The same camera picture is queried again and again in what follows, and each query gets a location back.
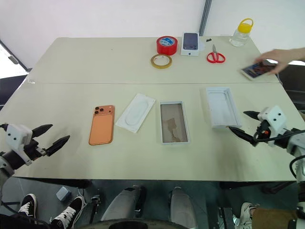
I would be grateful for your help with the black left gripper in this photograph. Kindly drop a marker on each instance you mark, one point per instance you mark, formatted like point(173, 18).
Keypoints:
point(33, 148)

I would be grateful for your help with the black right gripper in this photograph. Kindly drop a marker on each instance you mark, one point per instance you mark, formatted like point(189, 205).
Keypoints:
point(262, 130)

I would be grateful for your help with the white phone box lid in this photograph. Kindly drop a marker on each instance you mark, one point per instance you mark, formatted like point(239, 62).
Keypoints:
point(222, 107)

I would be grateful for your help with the orange smartphone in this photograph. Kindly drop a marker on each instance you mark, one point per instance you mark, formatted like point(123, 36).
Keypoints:
point(101, 128)

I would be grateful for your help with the smartphone with lit screen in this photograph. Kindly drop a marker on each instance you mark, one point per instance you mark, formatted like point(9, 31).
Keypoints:
point(255, 70)

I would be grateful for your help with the white moulded insert tray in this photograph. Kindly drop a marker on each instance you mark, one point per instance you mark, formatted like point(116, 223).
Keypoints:
point(134, 114)

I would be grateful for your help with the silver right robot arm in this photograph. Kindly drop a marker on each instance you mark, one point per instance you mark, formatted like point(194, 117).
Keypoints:
point(296, 145)

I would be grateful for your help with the person's bare forearm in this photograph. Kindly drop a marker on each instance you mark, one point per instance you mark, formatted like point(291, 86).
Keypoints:
point(296, 55)

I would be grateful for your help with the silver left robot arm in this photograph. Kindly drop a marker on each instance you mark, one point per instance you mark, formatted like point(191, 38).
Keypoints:
point(12, 160)

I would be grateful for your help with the small grey-blue block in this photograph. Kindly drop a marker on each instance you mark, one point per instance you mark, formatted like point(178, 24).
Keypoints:
point(63, 194)

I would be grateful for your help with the white phone box base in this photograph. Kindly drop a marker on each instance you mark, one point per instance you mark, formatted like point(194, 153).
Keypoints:
point(172, 124)

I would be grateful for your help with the white boxed phone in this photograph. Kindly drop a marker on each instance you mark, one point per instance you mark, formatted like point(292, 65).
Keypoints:
point(190, 41)

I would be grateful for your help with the person's bare hand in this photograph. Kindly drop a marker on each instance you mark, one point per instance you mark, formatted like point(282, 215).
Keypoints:
point(274, 58)

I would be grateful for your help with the black sneaker with white laces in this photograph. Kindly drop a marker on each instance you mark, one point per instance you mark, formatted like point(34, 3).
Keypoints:
point(28, 205)
point(68, 212)

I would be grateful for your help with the white shoe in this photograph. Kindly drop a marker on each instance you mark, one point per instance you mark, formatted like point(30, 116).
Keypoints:
point(246, 214)

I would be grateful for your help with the clear jar with yellow lid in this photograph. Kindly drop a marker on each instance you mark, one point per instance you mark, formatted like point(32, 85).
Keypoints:
point(240, 35)

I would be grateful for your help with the small black clip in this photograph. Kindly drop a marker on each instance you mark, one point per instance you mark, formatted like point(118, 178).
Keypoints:
point(209, 40)

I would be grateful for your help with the brown trouser leg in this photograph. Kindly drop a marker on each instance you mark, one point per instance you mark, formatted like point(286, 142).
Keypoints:
point(274, 218)

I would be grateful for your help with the grey rounded robot leg shell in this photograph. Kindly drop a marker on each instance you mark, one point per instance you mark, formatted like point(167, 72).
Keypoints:
point(121, 205)
point(182, 207)

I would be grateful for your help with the yellow tape roll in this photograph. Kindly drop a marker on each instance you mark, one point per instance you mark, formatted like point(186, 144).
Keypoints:
point(161, 67)

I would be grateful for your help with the red tape roll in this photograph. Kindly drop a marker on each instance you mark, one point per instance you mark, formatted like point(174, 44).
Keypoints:
point(166, 48)

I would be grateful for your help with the grey metal pole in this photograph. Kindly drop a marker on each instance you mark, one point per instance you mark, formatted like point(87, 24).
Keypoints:
point(205, 16)

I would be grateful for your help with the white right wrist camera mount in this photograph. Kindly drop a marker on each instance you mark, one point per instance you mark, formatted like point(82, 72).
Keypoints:
point(274, 119)

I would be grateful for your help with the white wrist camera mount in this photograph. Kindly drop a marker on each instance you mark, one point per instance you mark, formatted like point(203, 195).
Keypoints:
point(15, 136)
point(274, 119)

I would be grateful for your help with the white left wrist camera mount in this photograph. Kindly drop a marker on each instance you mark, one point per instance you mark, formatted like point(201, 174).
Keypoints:
point(15, 136)

